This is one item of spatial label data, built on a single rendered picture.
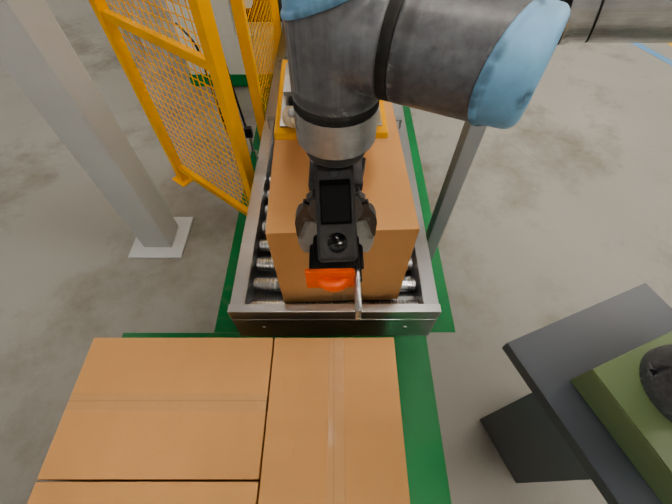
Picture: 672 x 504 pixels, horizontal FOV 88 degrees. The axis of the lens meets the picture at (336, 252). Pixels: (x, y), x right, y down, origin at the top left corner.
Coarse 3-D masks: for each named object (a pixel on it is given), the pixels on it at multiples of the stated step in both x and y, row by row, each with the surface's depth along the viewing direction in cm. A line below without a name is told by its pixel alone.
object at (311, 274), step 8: (312, 248) 54; (312, 256) 53; (312, 264) 52; (320, 264) 52; (328, 264) 52; (336, 264) 52; (344, 264) 52; (352, 264) 52; (312, 272) 51; (320, 272) 51; (328, 272) 51; (336, 272) 51; (344, 272) 51; (352, 272) 51; (312, 280) 53
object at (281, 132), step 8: (288, 72) 101; (280, 80) 100; (280, 88) 98; (280, 96) 96; (288, 96) 95; (280, 104) 94; (288, 104) 93; (280, 112) 92; (280, 120) 90; (280, 128) 89; (288, 128) 89; (280, 136) 88; (288, 136) 88
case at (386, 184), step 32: (288, 160) 105; (384, 160) 105; (288, 192) 98; (384, 192) 98; (288, 224) 91; (384, 224) 91; (416, 224) 91; (288, 256) 99; (384, 256) 101; (288, 288) 114; (320, 288) 115; (352, 288) 116; (384, 288) 116
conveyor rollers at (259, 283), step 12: (264, 228) 142; (264, 240) 138; (264, 264) 132; (408, 264) 132; (264, 288) 127; (276, 288) 127; (408, 288) 127; (252, 300) 124; (264, 300) 124; (276, 300) 124; (372, 300) 124; (384, 300) 124; (396, 300) 124; (408, 300) 124
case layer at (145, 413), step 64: (128, 384) 108; (192, 384) 108; (256, 384) 108; (320, 384) 108; (384, 384) 108; (64, 448) 98; (128, 448) 98; (192, 448) 98; (256, 448) 98; (320, 448) 98; (384, 448) 98
